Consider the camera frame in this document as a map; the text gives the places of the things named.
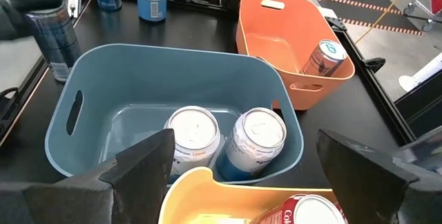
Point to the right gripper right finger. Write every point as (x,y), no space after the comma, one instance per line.
(373,196)

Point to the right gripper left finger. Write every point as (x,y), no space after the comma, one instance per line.
(121,196)

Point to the red cola can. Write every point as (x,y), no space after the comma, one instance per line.
(300,213)

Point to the yellow plastic bin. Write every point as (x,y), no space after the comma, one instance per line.
(207,200)

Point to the blue-grey plastic bin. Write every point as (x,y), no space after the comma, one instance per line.
(138,79)

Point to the orange plastic bin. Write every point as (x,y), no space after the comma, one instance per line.
(276,37)

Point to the black standing panel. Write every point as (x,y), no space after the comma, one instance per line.
(421,113)

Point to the black table clamp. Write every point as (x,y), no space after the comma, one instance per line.
(374,64)

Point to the metal wheeled cart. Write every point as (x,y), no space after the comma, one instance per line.
(424,2)

